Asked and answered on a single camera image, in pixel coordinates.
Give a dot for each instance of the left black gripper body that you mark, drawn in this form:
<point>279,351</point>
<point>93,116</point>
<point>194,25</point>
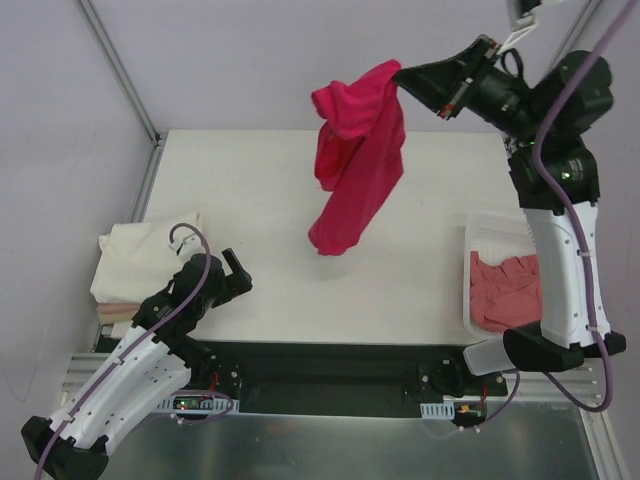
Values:
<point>232,282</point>

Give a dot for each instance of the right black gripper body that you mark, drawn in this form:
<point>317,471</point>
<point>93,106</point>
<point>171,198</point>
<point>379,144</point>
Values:
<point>461,85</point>

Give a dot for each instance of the magenta t-shirt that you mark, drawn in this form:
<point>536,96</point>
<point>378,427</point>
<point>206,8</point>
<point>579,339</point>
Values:
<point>358,157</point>

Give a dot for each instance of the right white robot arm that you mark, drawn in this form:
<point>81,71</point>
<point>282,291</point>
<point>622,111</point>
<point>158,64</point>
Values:
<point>557,184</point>

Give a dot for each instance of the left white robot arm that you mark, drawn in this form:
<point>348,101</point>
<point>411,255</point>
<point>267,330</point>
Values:
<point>155,359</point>

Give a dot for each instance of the white plastic basket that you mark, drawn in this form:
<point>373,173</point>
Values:
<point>495,236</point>

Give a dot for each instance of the salmon pink t-shirt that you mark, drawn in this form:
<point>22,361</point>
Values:
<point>505,295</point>

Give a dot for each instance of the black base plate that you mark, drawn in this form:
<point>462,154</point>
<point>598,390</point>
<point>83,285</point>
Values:
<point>388,381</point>

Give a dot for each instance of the left white cable duct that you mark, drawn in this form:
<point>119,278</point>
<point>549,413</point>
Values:
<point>196,405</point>

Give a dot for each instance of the white cable duct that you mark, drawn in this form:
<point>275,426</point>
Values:
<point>438,411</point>
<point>196,405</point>

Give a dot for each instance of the right aluminium frame post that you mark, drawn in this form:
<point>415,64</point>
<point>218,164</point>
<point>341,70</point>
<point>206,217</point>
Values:
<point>580,24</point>

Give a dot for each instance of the aluminium frame post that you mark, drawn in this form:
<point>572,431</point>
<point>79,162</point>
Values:
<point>580,24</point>
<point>116,65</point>

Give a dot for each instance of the left aluminium frame post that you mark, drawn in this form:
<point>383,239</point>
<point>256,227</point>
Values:
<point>116,65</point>

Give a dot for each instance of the right white cable duct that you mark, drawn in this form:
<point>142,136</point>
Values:
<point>438,411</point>

